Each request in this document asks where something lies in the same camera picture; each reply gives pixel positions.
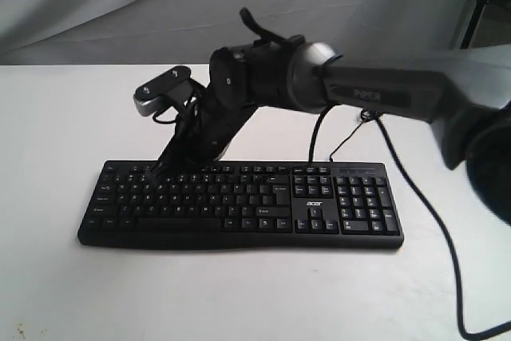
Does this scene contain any grey backdrop cloth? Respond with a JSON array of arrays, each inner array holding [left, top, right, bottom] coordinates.
[[1, 0, 475, 65]]

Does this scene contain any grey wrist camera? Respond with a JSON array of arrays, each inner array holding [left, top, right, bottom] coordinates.
[[133, 65, 193, 117]]

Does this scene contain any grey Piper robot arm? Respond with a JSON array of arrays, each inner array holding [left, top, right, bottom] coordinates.
[[133, 36, 510, 222]]

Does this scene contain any black usb cable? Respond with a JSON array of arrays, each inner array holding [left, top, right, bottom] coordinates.
[[328, 110, 386, 164]]

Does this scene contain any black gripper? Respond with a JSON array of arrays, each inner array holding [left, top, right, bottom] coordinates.
[[147, 85, 256, 181]]

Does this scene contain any black Acer keyboard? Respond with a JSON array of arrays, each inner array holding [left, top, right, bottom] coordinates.
[[77, 161, 404, 251]]

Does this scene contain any black robot camera cable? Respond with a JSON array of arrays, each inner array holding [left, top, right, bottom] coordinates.
[[238, 7, 511, 341]]

